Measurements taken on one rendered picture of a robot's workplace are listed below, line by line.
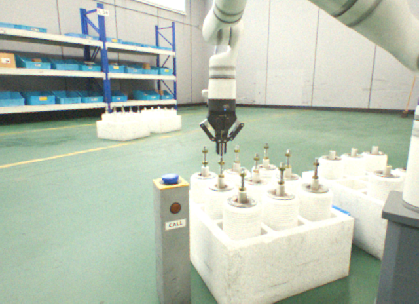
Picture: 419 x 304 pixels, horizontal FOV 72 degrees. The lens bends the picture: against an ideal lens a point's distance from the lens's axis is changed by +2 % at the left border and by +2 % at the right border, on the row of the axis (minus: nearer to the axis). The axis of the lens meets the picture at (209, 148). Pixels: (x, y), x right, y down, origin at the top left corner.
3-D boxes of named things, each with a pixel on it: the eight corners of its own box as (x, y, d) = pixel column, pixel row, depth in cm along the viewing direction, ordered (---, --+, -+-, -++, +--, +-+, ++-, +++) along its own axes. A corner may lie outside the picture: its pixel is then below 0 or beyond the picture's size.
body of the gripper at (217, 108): (209, 95, 72) (208, 132, 74) (241, 95, 74) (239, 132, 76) (204, 95, 80) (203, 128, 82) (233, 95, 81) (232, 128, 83)
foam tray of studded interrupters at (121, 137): (150, 135, 321) (149, 119, 318) (124, 141, 288) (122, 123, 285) (125, 132, 341) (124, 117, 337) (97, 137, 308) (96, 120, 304)
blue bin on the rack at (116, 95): (95, 101, 563) (95, 90, 559) (112, 101, 594) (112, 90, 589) (111, 102, 535) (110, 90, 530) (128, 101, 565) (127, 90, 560)
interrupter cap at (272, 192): (282, 203, 71) (283, 200, 71) (260, 194, 77) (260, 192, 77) (301, 196, 76) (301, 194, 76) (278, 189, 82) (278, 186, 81)
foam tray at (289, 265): (348, 276, 83) (355, 217, 79) (228, 320, 67) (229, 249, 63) (268, 219, 117) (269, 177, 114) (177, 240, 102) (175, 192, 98)
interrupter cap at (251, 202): (239, 194, 77) (239, 192, 77) (263, 202, 72) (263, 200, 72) (220, 202, 72) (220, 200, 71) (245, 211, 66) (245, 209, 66)
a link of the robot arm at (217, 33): (201, 25, 77) (205, -11, 63) (234, 26, 78) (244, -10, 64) (201, 50, 76) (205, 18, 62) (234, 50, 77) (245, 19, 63)
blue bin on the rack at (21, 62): (11, 69, 447) (9, 56, 443) (37, 71, 478) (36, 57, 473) (25, 69, 419) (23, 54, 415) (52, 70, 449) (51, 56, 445)
